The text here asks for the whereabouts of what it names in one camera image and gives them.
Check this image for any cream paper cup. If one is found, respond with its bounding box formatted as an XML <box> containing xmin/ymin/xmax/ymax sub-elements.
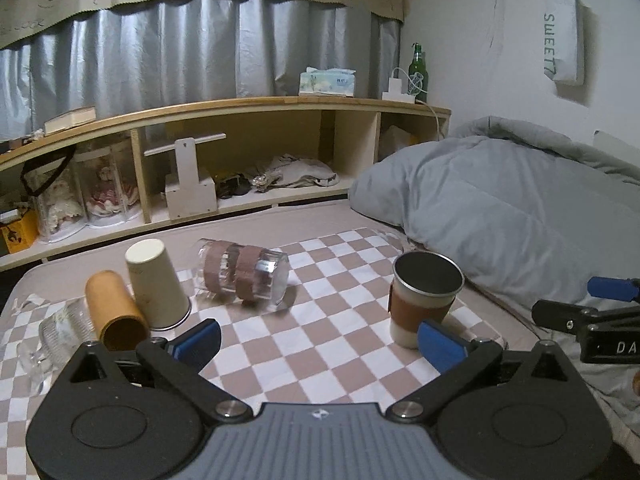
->
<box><xmin>125</xmin><ymin>238</ymin><xmax>191</xmax><ymax>330</ymax></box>

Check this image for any checkered beige white cloth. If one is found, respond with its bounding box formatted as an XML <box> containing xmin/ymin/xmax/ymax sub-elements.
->
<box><xmin>0</xmin><ymin>226</ymin><xmax>509</xmax><ymax>480</ymax></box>

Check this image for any orange-brown cylindrical cup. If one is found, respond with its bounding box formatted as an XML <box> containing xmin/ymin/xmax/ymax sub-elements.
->
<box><xmin>85</xmin><ymin>270</ymin><xmax>150</xmax><ymax>351</ymax></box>

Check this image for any doll in clear case left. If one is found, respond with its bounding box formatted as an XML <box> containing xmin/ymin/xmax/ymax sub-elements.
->
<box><xmin>20</xmin><ymin>145</ymin><xmax>88</xmax><ymax>244</ymax></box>

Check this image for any yellow box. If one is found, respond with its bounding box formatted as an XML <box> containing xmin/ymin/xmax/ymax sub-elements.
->
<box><xmin>0</xmin><ymin>208</ymin><xmax>38</xmax><ymax>256</ymax></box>

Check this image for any clear glass mug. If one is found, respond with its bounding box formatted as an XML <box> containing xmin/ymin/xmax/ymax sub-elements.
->
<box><xmin>16</xmin><ymin>298</ymin><xmax>96</xmax><ymax>396</ymax></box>

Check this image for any grey silver curtain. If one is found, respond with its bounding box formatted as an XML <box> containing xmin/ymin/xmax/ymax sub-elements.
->
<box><xmin>1</xmin><ymin>0</ymin><xmax>400</xmax><ymax>140</ymax></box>

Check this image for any green glass bottle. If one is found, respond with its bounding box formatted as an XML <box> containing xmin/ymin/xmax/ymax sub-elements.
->
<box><xmin>408</xmin><ymin>42</ymin><xmax>428</xmax><ymax>103</ymax></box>

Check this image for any book on shelf top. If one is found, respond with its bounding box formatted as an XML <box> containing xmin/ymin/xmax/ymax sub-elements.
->
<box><xmin>43</xmin><ymin>106</ymin><xmax>96</xmax><ymax>136</ymax></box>

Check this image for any white hanging paper bag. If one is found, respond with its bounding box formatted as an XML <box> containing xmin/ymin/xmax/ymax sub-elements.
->
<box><xmin>542</xmin><ymin>0</ymin><xmax>585</xmax><ymax>87</ymax></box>

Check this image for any white charger block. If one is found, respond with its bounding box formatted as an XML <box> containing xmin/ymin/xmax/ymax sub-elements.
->
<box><xmin>382</xmin><ymin>77</ymin><xmax>416</xmax><ymax>104</ymax></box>

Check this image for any steel cup with leather sleeve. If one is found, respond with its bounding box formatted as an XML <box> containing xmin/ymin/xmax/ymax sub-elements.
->
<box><xmin>387</xmin><ymin>250</ymin><xmax>465</xmax><ymax>349</ymax></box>

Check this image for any doll in clear case right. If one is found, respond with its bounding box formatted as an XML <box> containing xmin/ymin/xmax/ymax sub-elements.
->
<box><xmin>74</xmin><ymin>139</ymin><xmax>142</xmax><ymax>228</ymax></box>

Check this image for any grey duvet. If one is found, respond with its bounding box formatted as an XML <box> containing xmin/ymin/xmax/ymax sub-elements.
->
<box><xmin>348</xmin><ymin>116</ymin><xmax>639</xmax><ymax>316</ymax></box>

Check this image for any tissue box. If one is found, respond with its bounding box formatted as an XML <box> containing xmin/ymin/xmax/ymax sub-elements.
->
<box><xmin>298</xmin><ymin>67</ymin><xmax>356</xmax><ymax>98</ymax></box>

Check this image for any crumpled beige cloth on shelf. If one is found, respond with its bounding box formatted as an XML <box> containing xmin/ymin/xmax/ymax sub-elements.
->
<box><xmin>245</xmin><ymin>154</ymin><xmax>340</xmax><ymax>193</ymax></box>

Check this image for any doll in clear case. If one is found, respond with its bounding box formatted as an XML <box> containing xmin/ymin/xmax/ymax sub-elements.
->
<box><xmin>20</xmin><ymin>145</ymin><xmax>88</xmax><ymax>244</ymax></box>
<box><xmin>74</xmin><ymin>139</ymin><xmax>142</xmax><ymax>228</ymax></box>

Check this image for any long wooden shelf unit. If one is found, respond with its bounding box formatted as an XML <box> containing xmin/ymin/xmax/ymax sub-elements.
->
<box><xmin>1</xmin><ymin>96</ymin><xmax>451</xmax><ymax>270</ymax></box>

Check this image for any clear ribbed glass cup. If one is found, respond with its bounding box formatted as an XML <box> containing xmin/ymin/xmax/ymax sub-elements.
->
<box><xmin>189</xmin><ymin>238</ymin><xmax>297</xmax><ymax>312</ymax></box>

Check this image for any wooden stand with crossbar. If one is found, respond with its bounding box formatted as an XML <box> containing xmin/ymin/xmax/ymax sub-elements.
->
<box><xmin>144</xmin><ymin>133</ymin><xmax>227</xmax><ymax>221</ymax></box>

